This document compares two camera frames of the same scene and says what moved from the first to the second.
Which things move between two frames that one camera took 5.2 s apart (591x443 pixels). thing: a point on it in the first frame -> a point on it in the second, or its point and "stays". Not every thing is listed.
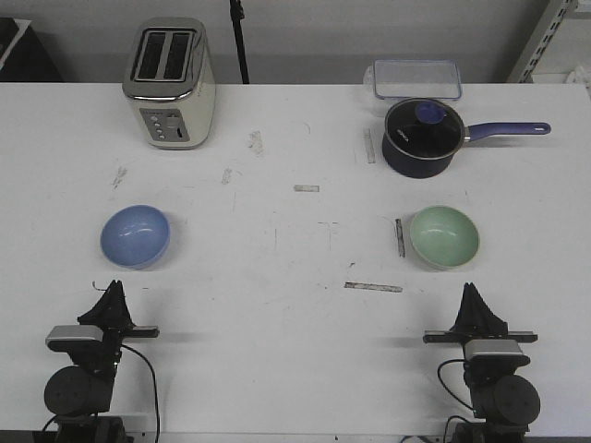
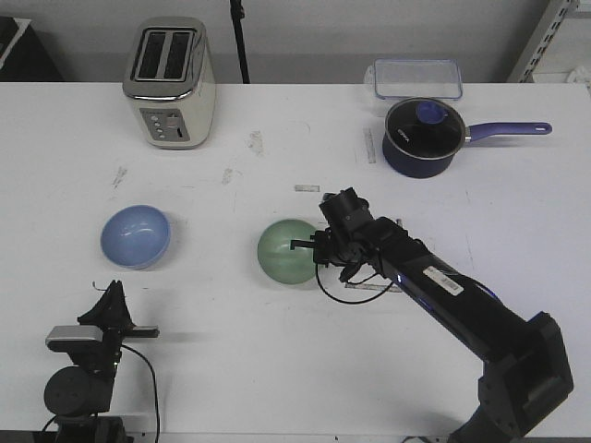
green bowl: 444,237 -> 276,258
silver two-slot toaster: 169,76 stays
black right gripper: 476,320 -> 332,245
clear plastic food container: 414,79 stays
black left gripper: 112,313 stays
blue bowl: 135,236 stays
